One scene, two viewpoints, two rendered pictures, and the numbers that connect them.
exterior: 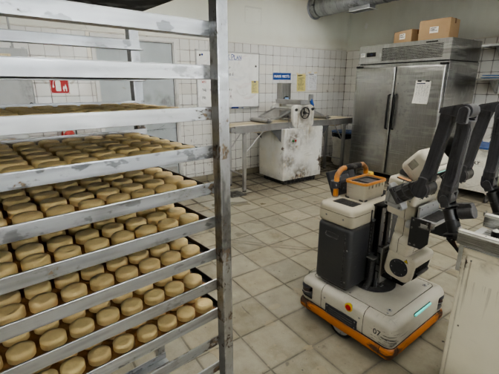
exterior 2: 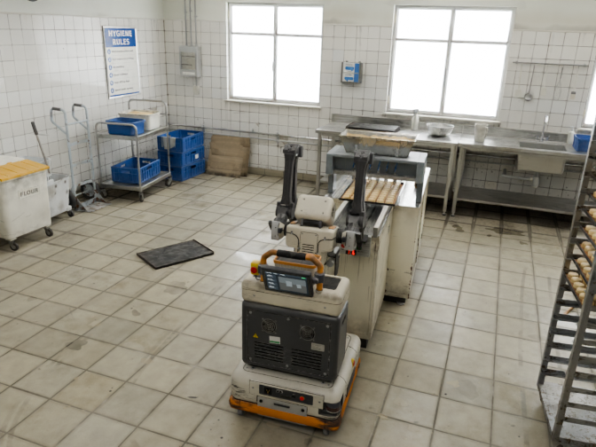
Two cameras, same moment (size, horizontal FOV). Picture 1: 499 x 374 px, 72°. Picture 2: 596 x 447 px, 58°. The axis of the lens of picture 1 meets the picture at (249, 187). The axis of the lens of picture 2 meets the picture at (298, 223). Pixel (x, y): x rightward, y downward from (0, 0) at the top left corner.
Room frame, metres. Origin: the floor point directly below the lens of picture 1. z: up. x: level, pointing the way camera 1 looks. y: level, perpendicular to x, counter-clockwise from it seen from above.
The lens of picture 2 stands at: (3.53, 1.37, 2.06)
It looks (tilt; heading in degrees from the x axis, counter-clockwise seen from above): 20 degrees down; 234
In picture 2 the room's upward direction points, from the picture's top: 2 degrees clockwise
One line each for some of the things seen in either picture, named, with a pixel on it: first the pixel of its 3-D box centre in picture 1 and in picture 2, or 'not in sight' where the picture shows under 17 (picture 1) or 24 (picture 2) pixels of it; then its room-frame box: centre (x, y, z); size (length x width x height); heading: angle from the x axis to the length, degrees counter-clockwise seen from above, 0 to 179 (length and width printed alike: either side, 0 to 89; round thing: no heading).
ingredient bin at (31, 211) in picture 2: not in sight; (8, 201); (2.94, -4.26, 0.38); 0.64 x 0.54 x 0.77; 122
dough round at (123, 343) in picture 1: (123, 343); not in sight; (0.69, 0.31, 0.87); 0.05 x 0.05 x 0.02
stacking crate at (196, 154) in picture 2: not in sight; (181, 154); (0.53, -5.69, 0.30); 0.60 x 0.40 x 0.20; 34
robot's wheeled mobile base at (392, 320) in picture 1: (370, 296); (299, 369); (1.94, -0.78, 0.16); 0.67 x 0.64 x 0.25; 38
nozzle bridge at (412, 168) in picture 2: not in sight; (375, 175); (0.72, -1.54, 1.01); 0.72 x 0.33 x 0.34; 128
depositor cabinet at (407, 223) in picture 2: not in sight; (379, 226); (0.34, -1.83, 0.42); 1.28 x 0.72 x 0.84; 38
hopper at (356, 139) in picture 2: not in sight; (378, 144); (0.72, -1.54, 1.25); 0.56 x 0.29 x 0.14; 128
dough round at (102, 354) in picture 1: (99, 355); not in sight; (0.65, 0.35, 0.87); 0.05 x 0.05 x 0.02
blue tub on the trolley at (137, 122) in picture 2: not in sight; (125, 126); (1.49, -5.06, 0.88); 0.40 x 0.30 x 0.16; 128
